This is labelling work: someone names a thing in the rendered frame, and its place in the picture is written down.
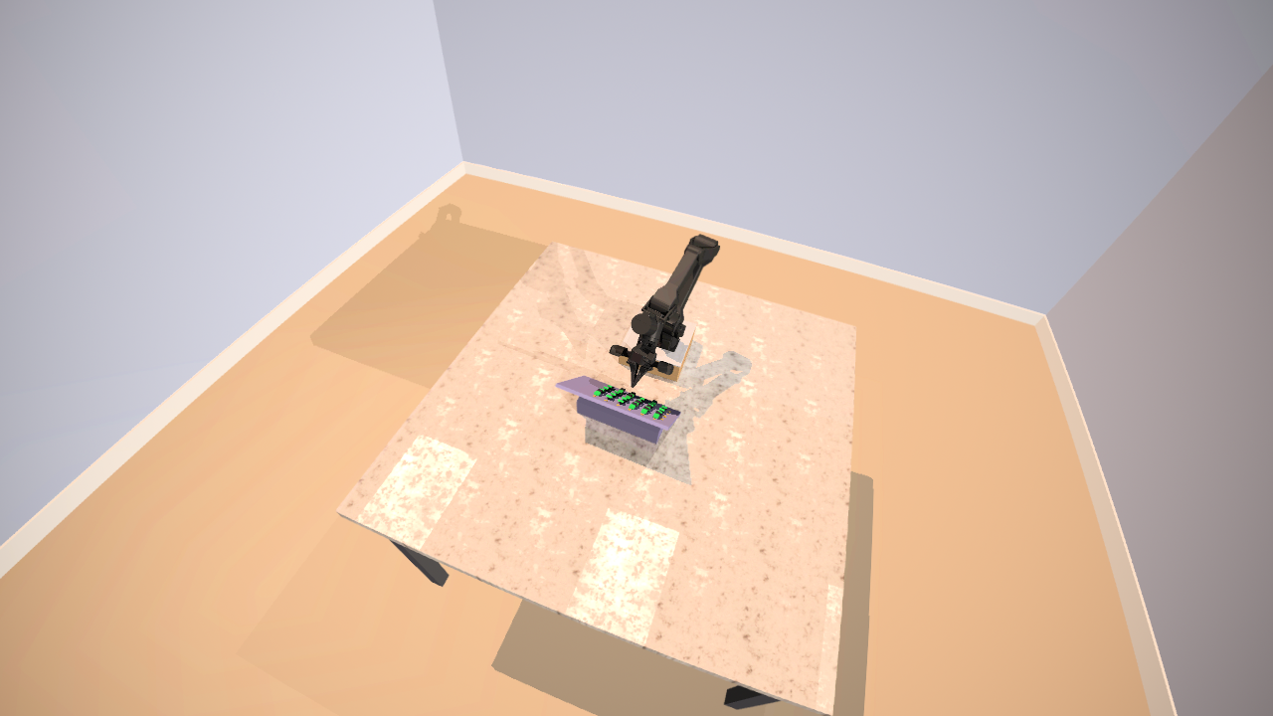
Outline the purple switch panel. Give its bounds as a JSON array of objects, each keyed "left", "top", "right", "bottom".
[{"left": 555, "top": 375, "right": 681, "bottom": 445}]

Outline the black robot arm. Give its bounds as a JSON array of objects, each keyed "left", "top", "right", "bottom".
[{"left": 629, "top": 234, "right": 721, "bottom": 366}]

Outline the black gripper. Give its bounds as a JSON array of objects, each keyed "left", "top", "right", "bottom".
[{"left": 608, "top": 335, "right": 673, "bottom": 389}]

